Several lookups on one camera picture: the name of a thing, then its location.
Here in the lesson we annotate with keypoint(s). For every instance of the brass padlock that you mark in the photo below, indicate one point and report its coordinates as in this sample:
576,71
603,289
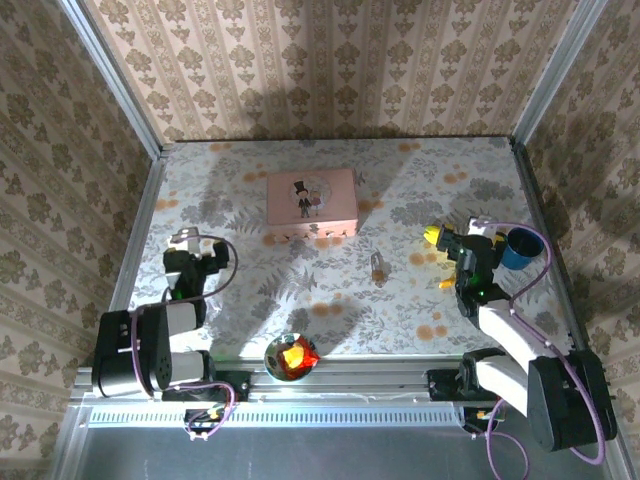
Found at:
378,272

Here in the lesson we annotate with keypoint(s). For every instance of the pink wedding picture box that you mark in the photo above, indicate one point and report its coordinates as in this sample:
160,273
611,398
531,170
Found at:
325,200

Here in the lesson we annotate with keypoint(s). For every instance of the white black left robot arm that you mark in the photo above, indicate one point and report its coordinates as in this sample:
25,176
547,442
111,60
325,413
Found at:
120,350

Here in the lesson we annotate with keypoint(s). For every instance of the blue enamel mug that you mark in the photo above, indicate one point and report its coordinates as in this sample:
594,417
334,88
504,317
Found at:
525,250

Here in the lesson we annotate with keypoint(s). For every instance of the shiny bowl with red contents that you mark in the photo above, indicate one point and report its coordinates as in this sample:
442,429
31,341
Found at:
292,357

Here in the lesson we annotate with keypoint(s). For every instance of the floral patterned tablecloth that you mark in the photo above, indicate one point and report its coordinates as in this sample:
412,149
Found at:
350,320

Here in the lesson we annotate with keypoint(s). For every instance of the small black controller board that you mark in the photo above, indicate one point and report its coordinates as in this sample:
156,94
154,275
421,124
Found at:
200,420
475,420

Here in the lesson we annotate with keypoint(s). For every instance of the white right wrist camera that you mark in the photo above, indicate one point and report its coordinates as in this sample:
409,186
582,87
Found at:
485,227

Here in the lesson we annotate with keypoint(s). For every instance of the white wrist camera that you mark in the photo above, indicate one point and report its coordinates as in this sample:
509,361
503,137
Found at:
485,227
185,240

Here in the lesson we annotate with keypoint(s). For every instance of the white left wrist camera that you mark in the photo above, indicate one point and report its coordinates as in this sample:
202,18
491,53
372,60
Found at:
185,240

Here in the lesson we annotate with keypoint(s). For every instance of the aluminium side rail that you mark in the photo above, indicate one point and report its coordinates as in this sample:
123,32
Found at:
141,225
536,200

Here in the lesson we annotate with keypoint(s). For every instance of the aluminium front rail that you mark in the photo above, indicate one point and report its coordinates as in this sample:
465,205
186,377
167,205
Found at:
375,380

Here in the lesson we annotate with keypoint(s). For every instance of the aluminium frame post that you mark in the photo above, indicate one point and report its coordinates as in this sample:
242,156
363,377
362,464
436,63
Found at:
111,75
552,75

